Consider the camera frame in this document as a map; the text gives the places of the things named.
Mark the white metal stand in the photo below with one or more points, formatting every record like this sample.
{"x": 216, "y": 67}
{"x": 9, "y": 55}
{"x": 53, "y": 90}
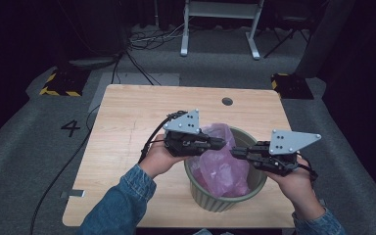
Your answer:
{"x": 253, "y": 42}

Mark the grey curtain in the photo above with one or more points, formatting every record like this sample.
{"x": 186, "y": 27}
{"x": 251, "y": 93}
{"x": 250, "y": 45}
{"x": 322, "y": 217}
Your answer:
{"x": 326, "y": 36}

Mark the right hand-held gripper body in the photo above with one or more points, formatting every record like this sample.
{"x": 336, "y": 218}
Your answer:
{"x": 277, "y": 156}

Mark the person's right hand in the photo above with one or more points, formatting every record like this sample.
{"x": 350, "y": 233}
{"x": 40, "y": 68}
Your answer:
{"x": 298, "y": 186}

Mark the black tripod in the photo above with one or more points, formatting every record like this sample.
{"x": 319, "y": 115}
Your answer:
{"x": 284, "y": 40}

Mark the green ribbed trash bin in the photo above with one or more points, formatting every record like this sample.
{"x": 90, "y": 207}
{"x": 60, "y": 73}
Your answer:
{"x": 209, "y": 199}

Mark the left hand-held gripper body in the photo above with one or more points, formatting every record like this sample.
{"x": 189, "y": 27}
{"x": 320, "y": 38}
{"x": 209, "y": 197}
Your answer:
{"x": 184, "y": 130}

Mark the yellow black striped base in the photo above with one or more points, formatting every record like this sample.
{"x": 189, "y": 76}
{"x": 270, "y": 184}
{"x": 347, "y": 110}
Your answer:
{"x": 292, "y": 86}
{"x": 63, "y": 83}

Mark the grey tape strip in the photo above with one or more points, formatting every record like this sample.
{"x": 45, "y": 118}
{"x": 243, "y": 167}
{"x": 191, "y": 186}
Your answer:
{"x": 73, "y": 193}

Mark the person's left hand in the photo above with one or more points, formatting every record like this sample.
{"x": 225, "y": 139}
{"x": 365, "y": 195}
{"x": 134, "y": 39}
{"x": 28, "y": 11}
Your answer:
{"x": 156, "y": 156}

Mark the pink plastic bag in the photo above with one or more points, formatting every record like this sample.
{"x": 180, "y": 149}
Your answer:
{"x": 222, "y": 169}

